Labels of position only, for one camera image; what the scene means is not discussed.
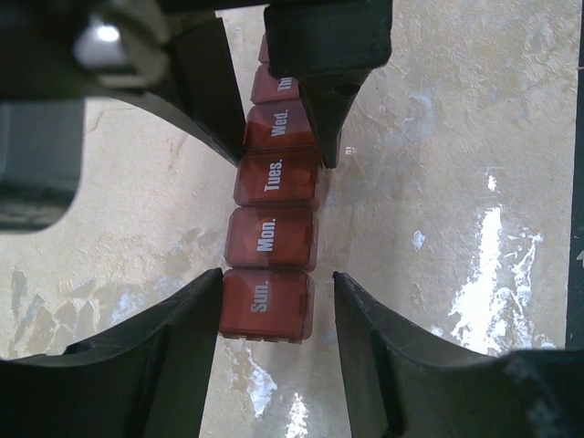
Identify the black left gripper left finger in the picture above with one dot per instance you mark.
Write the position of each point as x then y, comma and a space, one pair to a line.
145, 377

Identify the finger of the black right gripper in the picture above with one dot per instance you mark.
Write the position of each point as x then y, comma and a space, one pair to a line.
329, 48
179, 69

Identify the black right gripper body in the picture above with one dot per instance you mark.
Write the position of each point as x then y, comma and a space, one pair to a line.
73, 49

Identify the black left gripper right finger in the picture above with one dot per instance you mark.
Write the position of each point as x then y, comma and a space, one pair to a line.
401, 380

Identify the red weekly pill organizer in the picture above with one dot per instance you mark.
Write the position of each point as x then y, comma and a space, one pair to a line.
272, 239

